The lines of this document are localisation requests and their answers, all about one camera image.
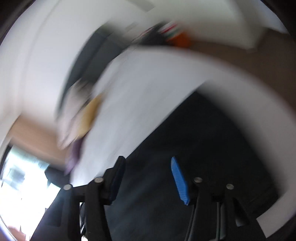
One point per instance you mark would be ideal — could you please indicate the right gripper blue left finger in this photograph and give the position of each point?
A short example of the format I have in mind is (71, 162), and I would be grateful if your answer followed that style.
(112, 180)

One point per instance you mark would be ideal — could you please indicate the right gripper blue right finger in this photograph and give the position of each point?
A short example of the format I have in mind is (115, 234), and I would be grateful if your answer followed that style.
(184, 186)

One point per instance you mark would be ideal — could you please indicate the black denim pants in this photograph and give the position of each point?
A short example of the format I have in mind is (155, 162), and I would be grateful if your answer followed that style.
(232, 185)

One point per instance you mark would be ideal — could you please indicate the purple cushion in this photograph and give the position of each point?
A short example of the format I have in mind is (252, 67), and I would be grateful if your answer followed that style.
(73, 155)

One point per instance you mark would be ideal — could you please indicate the yellow cushion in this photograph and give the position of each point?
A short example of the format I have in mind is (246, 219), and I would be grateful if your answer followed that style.
(88, 115)

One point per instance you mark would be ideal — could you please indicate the beige curtain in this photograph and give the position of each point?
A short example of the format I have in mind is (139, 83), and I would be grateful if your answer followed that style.
(37, 141)

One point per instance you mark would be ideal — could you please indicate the bed with white sheet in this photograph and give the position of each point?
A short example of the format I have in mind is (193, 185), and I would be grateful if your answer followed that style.
(143, 85)

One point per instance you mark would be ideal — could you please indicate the folded beige duvet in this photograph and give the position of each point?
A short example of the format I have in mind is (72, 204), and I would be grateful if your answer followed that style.
(69, 118)

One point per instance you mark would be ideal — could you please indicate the black framed window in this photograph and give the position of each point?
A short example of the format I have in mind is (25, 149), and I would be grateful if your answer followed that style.
(26, 192)

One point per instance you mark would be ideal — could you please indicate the dark grey headboard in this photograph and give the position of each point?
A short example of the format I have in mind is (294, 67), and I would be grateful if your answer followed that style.
(105, 44)

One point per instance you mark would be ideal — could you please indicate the dark bedside table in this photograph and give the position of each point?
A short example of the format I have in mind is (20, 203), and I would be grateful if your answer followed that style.
(152, 37)

